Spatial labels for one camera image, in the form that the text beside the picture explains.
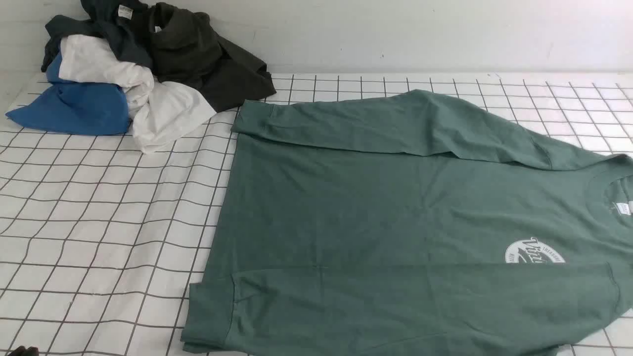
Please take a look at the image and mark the green long-sleeve top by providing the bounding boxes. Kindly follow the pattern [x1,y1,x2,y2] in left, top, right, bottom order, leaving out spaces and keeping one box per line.
[181,90,632,356]

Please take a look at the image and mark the white shirt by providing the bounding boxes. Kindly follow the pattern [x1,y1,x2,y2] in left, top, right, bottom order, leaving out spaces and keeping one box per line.
[59,35,216,154]

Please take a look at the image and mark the dark olive shirt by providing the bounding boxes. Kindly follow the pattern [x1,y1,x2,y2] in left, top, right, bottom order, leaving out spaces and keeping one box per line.
[145,2,276,112]

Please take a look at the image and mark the dark navy shirt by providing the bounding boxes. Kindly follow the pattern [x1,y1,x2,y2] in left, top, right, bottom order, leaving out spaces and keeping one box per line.
[41,0,152,72]

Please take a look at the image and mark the blue shirt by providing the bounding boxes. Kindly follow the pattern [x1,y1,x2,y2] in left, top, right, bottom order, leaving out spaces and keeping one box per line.
[6,54,130,136]

